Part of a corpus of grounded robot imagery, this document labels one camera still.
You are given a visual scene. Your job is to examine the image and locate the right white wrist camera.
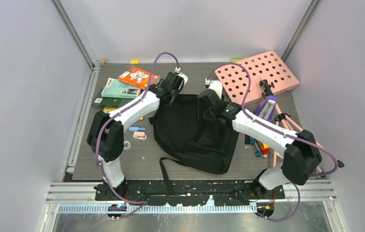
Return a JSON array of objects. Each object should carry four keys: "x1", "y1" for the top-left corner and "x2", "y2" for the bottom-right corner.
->
[{"x1": 205, "y1": 79, "x2": 223, "y2": 99}]

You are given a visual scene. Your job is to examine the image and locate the green block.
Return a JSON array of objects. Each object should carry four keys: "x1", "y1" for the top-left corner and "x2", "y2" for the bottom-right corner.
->
[{"x1": 230, "y1": 59, "x2": 243, "y2": 63}]

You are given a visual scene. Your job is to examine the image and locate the pink tripod legs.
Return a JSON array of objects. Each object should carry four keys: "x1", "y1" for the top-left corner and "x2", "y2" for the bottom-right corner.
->
[{"x1": 259, "y1": 79, "x2": 346, "y2": 178}]

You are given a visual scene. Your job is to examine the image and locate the pink correction tape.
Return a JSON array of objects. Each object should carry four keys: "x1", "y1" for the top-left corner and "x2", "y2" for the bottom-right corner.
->
[{"x1": 133, "y1": 131, "x2": 147, "y2": 140}]

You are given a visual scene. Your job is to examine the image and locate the dark green book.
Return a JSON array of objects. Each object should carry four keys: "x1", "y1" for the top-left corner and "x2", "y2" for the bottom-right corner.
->
[{"x1": 91, "y1": 87, "x2": 132, "y2": 108}]

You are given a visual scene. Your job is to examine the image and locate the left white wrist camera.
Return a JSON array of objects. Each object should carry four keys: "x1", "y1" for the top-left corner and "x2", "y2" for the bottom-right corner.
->
[{"x1": 174, "y1": 67, "x2": 188, "y2": 86}]

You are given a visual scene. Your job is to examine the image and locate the black backpack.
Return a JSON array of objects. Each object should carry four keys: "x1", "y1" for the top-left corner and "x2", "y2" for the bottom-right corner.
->
[{"x1": 148, "y1": 93, "x2": 241, "y2": 194}]

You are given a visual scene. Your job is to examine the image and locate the clear tape roll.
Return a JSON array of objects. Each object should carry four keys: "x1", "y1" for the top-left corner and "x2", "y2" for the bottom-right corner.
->
[{"x1": 123, "y1": 140, "x2": 131, "y2": 151}]

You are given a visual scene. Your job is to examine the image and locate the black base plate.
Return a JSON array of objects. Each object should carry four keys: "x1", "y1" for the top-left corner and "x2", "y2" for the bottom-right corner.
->
[{"x1": 93, "y1": 179, "x2": 285, "y2": 206}]

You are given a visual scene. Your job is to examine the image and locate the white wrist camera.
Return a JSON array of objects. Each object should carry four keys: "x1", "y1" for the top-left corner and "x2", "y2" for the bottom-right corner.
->
[
  {"x1": 205, "y1": 79, "x2": 223, "y2": 99},
  {"x1": 174, "y1": 67, "x2": 188, "y2": 86}
]

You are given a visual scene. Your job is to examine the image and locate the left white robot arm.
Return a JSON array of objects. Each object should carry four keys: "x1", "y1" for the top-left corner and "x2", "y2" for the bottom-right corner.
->
[{"x1": 87, "y1": 72, "x2": 188, "y2": 200}]

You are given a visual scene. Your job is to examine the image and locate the slotted aluminium rail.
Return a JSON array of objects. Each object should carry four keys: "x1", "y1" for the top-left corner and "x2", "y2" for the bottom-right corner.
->
[{"x1": 57, "y1": 203, "x2": 261, "y2": 214}]

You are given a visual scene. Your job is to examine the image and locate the colourful toy train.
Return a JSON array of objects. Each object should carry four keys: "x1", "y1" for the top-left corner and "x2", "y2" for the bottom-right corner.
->
[{"x1": 250, "y1": 138, "x2": 270, "y2": 158}]

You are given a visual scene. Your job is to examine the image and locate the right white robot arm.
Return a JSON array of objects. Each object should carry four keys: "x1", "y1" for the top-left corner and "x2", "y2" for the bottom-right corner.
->
[{"x1": 197, "y1": 89, "x2": 322, "y2": 199}]

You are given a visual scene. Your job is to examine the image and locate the blue eraser pen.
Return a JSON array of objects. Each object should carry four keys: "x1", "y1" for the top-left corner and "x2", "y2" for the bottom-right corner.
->
[{"x1": 128, "y1": 127, "x2": 147, "y2": 132}]

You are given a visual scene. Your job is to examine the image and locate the purple metronome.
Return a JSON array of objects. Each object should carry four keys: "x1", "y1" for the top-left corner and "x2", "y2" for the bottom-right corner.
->
[{"x1": 253, "y1": 95, "x2": 278, "y2": 122}]

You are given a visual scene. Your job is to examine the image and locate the small wooden cork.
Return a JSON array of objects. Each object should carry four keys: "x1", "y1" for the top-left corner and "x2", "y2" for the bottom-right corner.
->
[{"x1": 100, "y1": 58, "x2": 107, "y2": 66}]

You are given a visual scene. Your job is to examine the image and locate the pink perforated stand board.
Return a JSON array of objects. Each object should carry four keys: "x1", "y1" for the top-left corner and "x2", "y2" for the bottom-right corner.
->
[{"x1": 214, "y1": 51, "x2": 300, "y2": 104}]

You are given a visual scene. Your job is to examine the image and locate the yellow book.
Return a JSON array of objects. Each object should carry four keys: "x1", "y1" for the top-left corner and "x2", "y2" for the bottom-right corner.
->
[{"x1": 103, "y1": 107, "x2": 140, "y2": 122}]

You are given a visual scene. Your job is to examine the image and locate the teal book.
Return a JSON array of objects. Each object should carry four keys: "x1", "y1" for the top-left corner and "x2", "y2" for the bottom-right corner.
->
[{"x1": 102, "y1": 78, "x2": 141, "y2": 99}]

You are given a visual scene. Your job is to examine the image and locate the orange book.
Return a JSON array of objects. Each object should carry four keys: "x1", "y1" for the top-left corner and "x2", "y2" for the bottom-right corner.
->
[{"x1": 117, "y1": 65, "x2": 160, "y2": 90}]

